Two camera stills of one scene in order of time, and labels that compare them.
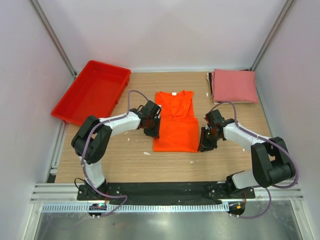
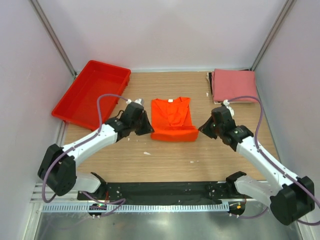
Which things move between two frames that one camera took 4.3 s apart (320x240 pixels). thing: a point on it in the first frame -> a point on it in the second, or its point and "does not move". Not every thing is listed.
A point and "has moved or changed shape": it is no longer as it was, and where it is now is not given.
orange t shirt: (179, 130) has moved or changed shape
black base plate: (166, 193) does not move
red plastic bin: (96, 91) does not move
